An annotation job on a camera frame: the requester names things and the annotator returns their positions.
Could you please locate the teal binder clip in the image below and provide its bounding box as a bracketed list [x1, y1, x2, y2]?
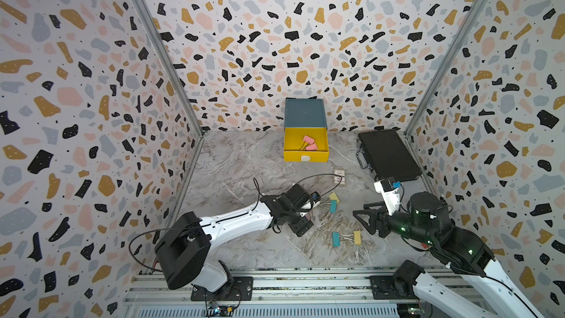
[330, 200, 338, 213]
[332, 232, 341, 247]

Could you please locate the yellow top drawer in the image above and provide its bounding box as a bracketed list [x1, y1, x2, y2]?
[283, 128, 330, 163]

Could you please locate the pink binder clip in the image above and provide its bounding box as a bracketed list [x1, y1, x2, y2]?
[305, 143, 318, 151]
[303, 135, 316, 145]

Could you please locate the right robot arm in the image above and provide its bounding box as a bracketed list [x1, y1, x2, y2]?
[353, 192, 542, 317]

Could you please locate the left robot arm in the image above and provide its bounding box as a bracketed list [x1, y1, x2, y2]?
[154, 184, 322, 295]

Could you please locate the yellow binder clip lower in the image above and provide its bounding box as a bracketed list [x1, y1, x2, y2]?
[354, 231, 361, 246]

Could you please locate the yellow binder clip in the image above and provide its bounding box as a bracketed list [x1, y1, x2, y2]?
[354, 231, 361, 246]
[329, 192, 340, 203]

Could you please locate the yellow binder clip upper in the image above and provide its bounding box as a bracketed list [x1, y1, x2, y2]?
[329, 192, 340, 203]

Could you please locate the teal drawer cabinet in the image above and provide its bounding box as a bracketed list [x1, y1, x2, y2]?
[284, 98, 328, 128]

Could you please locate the small card packet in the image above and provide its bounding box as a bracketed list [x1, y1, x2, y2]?
[333, 169, 347, 186]

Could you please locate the small circuit board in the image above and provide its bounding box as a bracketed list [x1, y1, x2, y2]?
[207, 304, 236, 317]

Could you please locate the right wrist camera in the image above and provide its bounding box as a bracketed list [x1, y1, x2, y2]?
[374, 178, 404, 216]

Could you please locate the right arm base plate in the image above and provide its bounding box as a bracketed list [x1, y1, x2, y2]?
[369, 275, 419, 300]

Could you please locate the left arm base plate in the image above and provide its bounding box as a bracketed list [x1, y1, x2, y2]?
[191, 276, 254, 302]

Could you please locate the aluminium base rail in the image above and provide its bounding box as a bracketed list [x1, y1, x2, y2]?
[121, 266, 504, 318]

